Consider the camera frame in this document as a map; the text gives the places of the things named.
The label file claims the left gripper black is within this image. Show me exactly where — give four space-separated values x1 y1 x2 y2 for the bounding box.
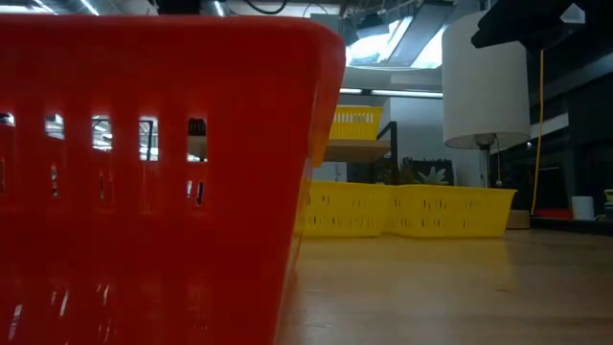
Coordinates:
156 0 202 15

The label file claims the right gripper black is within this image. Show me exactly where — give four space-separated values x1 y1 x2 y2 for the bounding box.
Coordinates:
471 0 588 52

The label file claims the red plastic slotted basket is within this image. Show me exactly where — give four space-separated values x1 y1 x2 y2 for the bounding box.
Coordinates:
0 13 347 345

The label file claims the white shade table lamp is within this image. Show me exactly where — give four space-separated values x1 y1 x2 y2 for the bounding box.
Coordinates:
441 10 532 230

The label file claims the potted succulent plant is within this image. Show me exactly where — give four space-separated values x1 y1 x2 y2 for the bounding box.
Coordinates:
380 156 455 187

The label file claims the red flat object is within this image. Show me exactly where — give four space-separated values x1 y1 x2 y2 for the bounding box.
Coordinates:
534 207 574 220

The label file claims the white cylindrical container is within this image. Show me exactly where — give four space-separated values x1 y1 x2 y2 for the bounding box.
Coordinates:
572 195 595 220

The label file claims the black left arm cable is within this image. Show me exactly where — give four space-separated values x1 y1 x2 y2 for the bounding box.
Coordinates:
242 0 289 15

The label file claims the black aluminium rig frame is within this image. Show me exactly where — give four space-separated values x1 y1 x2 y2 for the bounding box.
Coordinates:
529 216 613 237

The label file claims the wooden shelf black frame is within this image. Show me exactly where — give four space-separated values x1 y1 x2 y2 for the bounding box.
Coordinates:
323 121 398 186

